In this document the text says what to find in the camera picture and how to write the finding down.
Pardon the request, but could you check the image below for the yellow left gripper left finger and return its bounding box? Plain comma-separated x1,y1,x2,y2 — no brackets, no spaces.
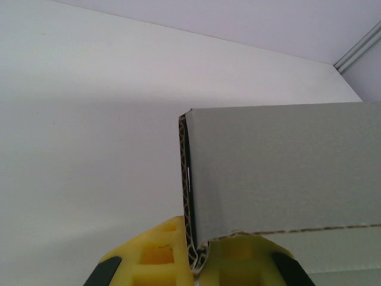
85,216,195,286

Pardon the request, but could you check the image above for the aluminium frame post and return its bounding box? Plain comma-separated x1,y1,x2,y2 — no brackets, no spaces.
333,22,381,74

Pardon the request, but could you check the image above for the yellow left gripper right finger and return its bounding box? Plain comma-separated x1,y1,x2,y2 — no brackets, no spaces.
205,234,316,286

